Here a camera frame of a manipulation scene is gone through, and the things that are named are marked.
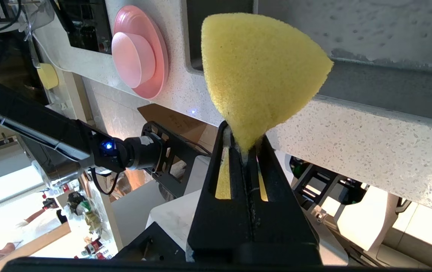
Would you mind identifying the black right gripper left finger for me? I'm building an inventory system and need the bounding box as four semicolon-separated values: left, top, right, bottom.
187;120;255;265

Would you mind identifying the brown cardboard box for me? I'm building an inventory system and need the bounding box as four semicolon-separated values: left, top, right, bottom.
137;104;218;153

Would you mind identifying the stainless steel sink basin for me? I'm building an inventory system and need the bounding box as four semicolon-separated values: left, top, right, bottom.
185;0;256;73

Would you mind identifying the small pale pink plate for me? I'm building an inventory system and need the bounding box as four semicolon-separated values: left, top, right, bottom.
111;32;157;90

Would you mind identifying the black induction cooktop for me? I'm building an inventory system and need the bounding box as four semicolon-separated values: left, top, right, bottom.
54;0;113;56

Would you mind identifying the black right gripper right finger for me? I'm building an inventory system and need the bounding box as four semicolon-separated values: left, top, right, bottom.
246;135;323;265

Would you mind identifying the yellow fish-shaped sponge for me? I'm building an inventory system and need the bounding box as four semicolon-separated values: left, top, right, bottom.
201;12;334;201

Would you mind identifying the yellow round pad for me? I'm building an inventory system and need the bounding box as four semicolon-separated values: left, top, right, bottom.
36;63;60;90

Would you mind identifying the large pink plate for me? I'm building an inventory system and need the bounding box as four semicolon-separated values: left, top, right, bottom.
112;5;170;100

